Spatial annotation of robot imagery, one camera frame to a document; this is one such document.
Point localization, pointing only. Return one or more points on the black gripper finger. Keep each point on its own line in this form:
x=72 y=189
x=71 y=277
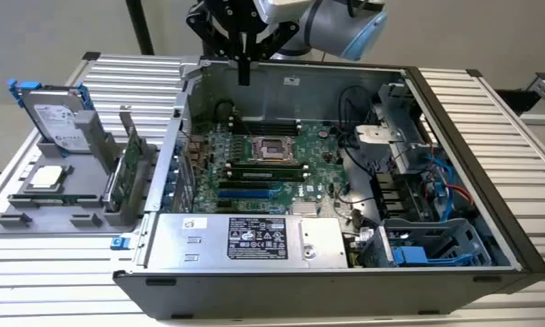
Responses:
x=252 y=47
x=236 y=47

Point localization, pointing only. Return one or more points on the green graphics card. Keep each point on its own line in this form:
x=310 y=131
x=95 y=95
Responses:
x=133 y=163

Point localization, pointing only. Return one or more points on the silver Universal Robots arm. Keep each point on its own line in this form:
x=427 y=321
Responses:
x=327 y=34

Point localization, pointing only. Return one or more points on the black stand pole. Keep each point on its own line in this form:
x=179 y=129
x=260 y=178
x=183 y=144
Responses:
x=140 y=30

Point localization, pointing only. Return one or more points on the round coin battery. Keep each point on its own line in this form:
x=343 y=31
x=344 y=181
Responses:
x=324 y=132

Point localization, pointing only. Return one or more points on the CPU socket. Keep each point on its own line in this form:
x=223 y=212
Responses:
x=272 y=148

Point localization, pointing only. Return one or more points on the green motherboard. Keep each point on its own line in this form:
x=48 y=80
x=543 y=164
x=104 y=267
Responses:
x=318 y=160

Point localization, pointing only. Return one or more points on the green RAM stick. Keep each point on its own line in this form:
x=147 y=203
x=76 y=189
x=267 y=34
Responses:
x=263 y=174
x=72 y=199

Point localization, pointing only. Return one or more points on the blue expansion slot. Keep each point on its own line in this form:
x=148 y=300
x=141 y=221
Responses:
x=246 y=194

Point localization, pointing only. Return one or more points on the metal drive cage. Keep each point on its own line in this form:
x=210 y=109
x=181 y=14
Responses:
x=404 y=150

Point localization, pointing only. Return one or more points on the hard disk in blue carrier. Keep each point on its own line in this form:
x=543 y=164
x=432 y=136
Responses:
x=55 y=119

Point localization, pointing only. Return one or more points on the silver chipset heatsink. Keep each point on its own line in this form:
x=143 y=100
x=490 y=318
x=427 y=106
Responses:
x=306 y=208

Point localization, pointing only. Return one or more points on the grey parts rack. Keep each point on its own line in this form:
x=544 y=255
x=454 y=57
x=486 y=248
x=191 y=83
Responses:
x=85 y=190

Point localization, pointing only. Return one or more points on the silver CPU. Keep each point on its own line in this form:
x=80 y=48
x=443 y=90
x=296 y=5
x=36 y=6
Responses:
x=49 y=176

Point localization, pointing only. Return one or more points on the silver power supply unit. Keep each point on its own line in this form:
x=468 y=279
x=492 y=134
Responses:
x=208 y=248

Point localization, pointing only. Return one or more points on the black box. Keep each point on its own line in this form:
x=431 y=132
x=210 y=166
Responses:
x=518 y=100

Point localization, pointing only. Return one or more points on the blue case latch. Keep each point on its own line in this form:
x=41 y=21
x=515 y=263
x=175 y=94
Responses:
x=119 y=243

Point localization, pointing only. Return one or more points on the blue disk carrier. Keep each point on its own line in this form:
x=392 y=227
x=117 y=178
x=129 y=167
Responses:
x=408 y=255

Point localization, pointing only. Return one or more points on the grey disk bay cage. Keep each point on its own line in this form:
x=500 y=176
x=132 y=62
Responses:
x=455 y=235

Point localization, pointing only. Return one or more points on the open black PC case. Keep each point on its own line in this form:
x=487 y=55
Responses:
x=300 y=299

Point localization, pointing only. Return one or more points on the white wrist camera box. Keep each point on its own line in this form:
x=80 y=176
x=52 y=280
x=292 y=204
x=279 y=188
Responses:
x=282 y=10

